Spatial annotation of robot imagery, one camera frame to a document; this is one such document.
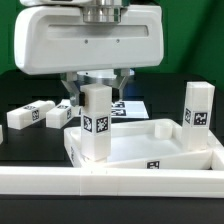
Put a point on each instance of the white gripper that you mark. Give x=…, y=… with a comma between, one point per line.
x=51, y=39

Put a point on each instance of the white desk top tray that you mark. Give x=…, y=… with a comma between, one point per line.
x=148, y=144

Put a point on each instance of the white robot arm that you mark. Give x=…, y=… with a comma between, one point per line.
x=94, y=11

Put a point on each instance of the white marker sheet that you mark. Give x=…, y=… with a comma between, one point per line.
x=120, y=109

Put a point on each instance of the white L-shaped fence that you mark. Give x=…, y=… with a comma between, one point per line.
x=111, y=182

